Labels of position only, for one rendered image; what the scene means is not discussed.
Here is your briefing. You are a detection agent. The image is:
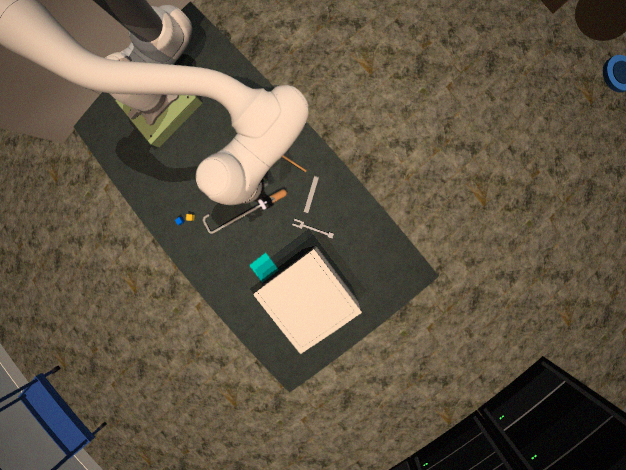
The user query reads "cream flat bar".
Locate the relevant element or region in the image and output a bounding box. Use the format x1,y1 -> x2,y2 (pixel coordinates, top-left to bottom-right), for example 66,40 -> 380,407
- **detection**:
304,176 -> 319,213

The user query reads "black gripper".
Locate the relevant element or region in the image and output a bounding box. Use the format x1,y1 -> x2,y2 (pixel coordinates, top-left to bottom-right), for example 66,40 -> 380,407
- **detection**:
254,179 -> 276,211

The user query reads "teal square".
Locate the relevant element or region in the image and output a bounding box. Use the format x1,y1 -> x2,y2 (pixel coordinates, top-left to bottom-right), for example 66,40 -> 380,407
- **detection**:
249,253 -> 279,282

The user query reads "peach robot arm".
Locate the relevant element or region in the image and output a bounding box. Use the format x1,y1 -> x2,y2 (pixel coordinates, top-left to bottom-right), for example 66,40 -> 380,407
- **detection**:
0,0 -> 309,205

